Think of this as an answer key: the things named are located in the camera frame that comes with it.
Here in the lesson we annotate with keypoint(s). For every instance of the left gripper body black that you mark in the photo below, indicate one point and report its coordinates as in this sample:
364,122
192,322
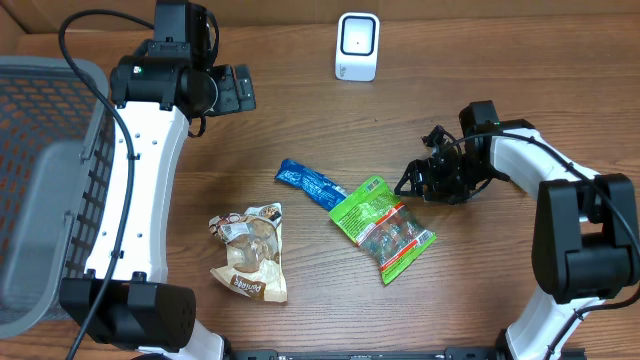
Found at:
228,98

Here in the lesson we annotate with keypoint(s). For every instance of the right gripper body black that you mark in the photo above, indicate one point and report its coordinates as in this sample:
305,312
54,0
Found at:
455,177

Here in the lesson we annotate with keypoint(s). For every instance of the green Haribo candy bag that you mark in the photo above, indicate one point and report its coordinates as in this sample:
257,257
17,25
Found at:
379,223

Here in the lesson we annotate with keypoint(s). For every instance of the blue snack wrapper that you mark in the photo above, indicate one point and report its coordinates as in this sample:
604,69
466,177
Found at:
318,187

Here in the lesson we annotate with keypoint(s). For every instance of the cookie bag brown white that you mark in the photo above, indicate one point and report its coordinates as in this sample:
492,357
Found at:
253,243

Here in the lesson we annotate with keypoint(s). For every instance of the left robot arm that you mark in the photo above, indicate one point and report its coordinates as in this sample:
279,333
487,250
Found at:
123,297

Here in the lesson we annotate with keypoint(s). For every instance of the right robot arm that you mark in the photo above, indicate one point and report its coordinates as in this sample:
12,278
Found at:
585,247

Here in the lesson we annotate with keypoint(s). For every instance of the white barcode scanner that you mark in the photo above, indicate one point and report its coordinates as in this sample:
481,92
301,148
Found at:
357,46

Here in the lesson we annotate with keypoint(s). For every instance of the grey plastic shopping basket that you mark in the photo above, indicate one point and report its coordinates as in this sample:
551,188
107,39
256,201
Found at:
57,149

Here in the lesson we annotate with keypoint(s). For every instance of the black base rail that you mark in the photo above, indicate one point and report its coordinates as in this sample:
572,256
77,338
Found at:
365,355

